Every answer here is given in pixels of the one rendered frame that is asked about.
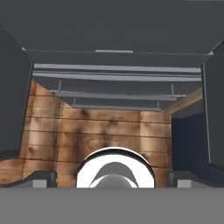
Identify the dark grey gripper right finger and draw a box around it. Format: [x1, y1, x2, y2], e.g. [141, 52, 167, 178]
[167, 171, 217, 189]

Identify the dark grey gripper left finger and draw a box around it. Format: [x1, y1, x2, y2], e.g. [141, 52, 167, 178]
[8, 171, 58, 189]

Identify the dark grey fridge door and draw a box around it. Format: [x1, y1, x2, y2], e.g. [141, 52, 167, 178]
[202, 40, 224, 177]
[0, 25, 33, 161]

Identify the dark grey fridge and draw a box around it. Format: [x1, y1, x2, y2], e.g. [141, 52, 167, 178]
[0, 0, 224, 112]

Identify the dark blue cabinet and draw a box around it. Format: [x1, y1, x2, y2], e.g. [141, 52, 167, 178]
[171, 108, 212, 179]

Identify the white round object black rim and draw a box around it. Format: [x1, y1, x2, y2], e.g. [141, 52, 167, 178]
[75, 146, 156, 189]

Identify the small grey wire fridge rack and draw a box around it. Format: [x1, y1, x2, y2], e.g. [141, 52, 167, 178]
[71, 98, 162, 112]

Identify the long grey fridge rail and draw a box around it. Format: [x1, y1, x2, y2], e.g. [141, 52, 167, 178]
[31, 72, 203, 83]
[32, 63, 202, 74]

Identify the small light grey fridge handle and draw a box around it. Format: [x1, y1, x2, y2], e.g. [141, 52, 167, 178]
[94, 49, 134, 54]

